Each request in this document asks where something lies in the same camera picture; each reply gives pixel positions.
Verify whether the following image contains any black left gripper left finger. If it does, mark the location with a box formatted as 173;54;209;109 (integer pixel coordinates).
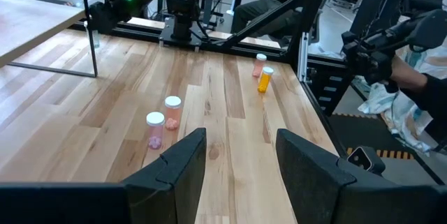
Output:
120;128;207;224

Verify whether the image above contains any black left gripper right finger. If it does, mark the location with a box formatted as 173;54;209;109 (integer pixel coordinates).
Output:
275;128;357;224

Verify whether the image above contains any red pill bottle white cap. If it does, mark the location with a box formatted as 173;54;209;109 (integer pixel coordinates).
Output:
163;95;183;131
251;53;268;78

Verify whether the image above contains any yellow pill bottle white cap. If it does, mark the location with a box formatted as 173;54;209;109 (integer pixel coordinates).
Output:
257;66;274;94

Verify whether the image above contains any purple pill bottle white cap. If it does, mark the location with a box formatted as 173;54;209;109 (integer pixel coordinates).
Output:
145;111;166;151

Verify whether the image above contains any black hazard-striped floor mat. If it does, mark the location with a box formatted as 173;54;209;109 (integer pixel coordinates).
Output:
328;112;446;186

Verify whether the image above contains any white teal crumpled cloth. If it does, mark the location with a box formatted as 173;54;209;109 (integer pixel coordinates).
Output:
358;44;447;155

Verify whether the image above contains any person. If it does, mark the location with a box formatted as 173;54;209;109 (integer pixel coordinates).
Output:
230;0;312;40
389;54;447;148

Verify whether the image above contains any small black table camera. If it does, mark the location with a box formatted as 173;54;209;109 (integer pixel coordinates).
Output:
346;146;387;176

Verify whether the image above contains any wooden shelf black metal frame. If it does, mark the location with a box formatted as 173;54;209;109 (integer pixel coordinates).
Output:
0;0;99;78

